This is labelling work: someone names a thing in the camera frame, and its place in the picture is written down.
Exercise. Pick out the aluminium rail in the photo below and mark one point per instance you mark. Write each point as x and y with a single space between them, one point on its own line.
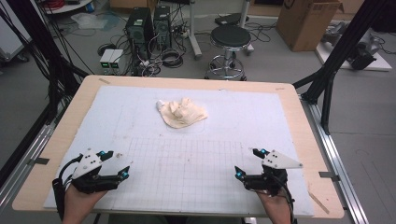
337 165
28 155

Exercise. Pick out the black round stool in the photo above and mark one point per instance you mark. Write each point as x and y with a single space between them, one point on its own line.
230 36

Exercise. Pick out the person's right hand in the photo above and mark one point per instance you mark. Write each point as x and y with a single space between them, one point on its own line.
275 205

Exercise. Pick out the large black computer tower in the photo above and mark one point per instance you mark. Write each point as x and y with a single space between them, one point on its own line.
139 29

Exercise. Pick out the brown cardboard box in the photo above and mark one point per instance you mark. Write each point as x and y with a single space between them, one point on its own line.
306 25

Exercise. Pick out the cream patterned towel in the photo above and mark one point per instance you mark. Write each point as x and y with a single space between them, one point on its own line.
183 113

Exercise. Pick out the flat black pad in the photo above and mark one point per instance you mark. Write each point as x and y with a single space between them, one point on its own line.
230 19

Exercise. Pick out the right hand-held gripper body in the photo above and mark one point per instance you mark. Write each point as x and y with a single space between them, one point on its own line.
267 182

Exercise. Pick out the slim black computer tower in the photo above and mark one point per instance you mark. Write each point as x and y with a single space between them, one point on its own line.
162 25

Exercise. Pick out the white board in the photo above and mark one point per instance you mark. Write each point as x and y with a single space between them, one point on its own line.
381 63

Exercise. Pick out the black metal clamp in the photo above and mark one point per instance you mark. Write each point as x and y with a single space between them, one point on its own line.
39 160
329 175

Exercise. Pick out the white desk leg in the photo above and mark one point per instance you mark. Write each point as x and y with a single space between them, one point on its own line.
194 34
246 12

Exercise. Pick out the grey and black machine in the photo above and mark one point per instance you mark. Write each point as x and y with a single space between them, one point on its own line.
362 53

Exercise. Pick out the clear plastic bag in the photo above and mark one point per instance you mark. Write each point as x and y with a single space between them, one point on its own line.
88 21

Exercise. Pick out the white round table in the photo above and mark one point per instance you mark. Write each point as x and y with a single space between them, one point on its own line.
73 6

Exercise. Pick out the white cabinet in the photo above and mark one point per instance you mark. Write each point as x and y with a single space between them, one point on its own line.
12 34

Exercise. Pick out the strip of beige tape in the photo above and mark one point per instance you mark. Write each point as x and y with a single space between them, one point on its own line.
104 81

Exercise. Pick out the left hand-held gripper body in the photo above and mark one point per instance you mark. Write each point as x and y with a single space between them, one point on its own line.
89 164

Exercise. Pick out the person's left hand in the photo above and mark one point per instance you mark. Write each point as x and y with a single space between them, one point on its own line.
79 202

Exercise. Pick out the black frame post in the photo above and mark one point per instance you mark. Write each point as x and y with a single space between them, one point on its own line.
37 43
339 53

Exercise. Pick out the white power supply unit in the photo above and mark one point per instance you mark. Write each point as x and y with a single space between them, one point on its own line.
117 59
106 59

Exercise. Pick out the white gridded mat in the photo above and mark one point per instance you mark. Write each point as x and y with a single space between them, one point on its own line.
186 174

